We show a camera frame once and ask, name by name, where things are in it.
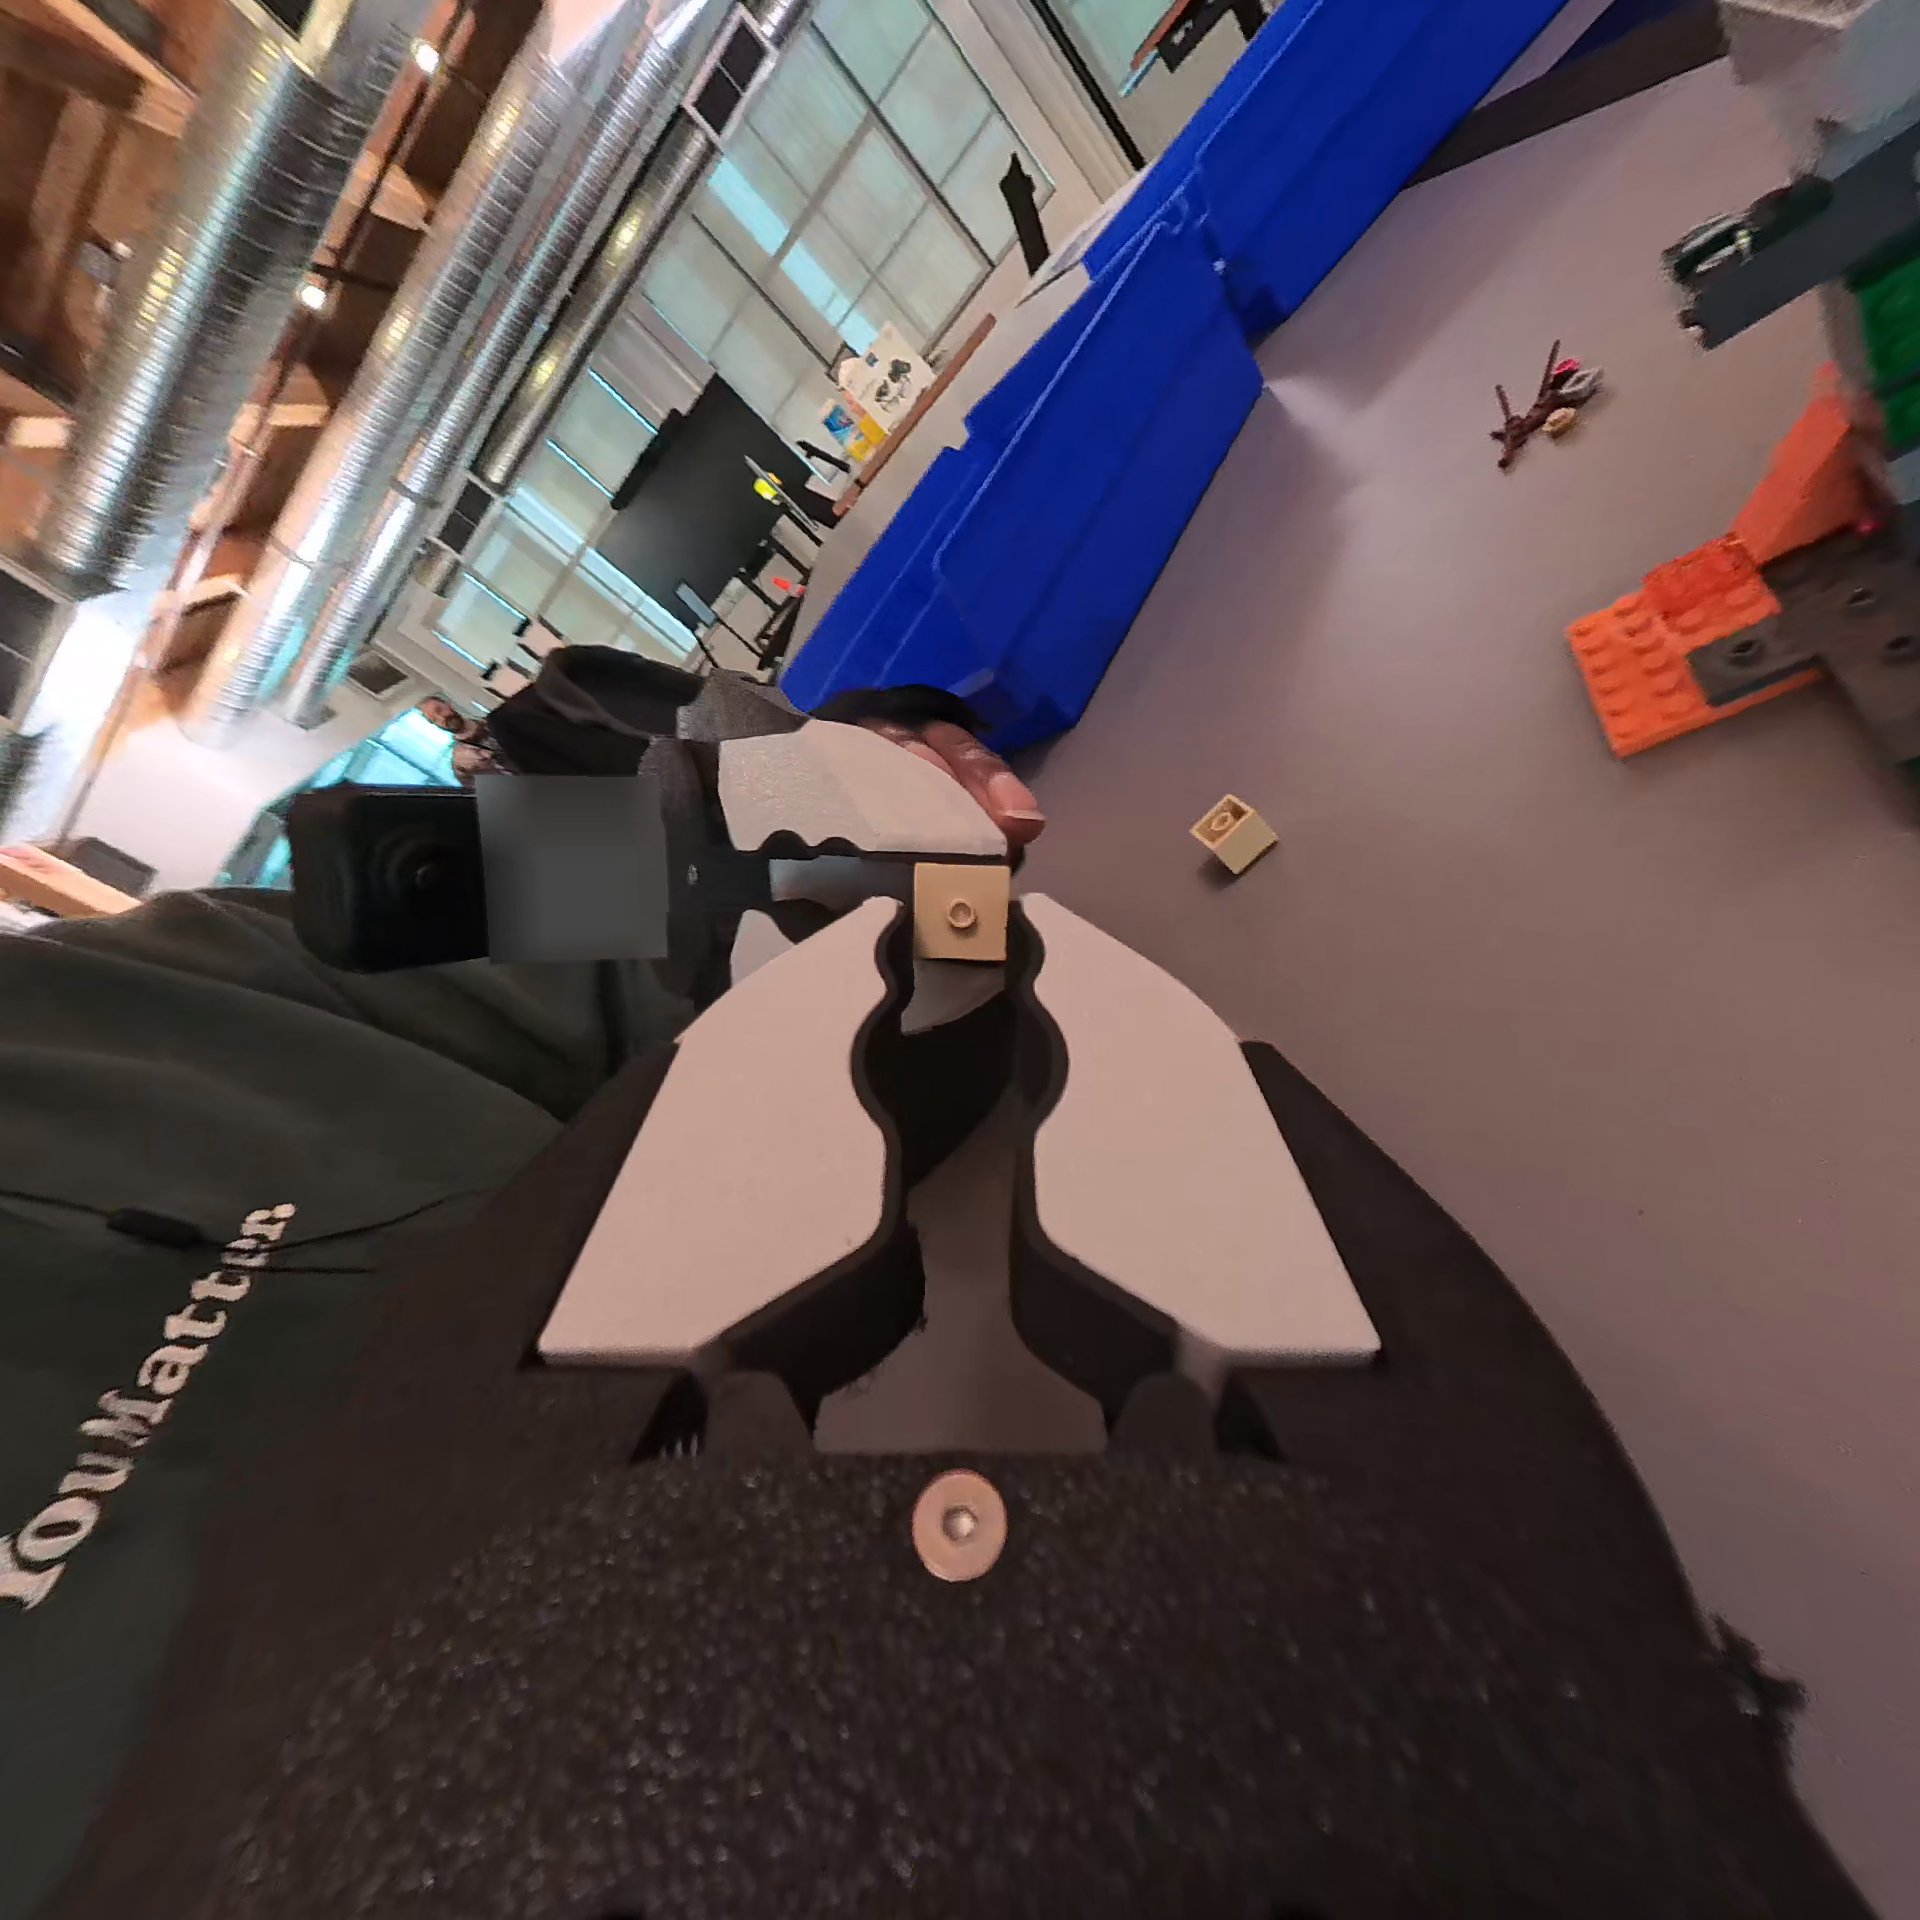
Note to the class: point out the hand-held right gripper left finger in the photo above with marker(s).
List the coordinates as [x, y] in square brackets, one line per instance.
[720, 1200]

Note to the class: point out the silver ventilation duct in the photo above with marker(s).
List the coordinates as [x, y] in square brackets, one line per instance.
[495, 300]
[195, 300]

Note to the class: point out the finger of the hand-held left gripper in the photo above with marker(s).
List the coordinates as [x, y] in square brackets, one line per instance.
[939, 992]
[854, 789]

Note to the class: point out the tan small toy brick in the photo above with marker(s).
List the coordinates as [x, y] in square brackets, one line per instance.
[1233, 836]
[960, 908]

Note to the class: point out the person's left hand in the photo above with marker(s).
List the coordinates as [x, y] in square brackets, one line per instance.
[960, 750]

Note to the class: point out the glass window wall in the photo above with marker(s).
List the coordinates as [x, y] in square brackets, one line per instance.
[840, 224]

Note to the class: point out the small dark red toy piece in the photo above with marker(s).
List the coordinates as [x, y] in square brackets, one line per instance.
[1538, 398]

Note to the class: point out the white printed sign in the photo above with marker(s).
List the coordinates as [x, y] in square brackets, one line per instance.
[878, 391]

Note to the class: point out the grey desk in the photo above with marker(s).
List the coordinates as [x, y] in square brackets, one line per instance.
[1501, 975]

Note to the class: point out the blue storage bin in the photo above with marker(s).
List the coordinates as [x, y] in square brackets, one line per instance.
[1320, 151]
[1051, 525]

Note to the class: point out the person's left forearm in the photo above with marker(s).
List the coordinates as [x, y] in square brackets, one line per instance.
[601, 699]

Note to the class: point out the toy brick tower model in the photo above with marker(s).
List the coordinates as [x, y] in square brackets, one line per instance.
[1861, 300]

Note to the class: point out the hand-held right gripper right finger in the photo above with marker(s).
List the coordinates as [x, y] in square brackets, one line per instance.
[1184, 1200]

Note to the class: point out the black display screen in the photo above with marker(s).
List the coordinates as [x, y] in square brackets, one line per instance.
[691, 494]

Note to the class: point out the orange toy brick plate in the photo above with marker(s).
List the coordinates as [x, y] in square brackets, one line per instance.
[1694, 644]

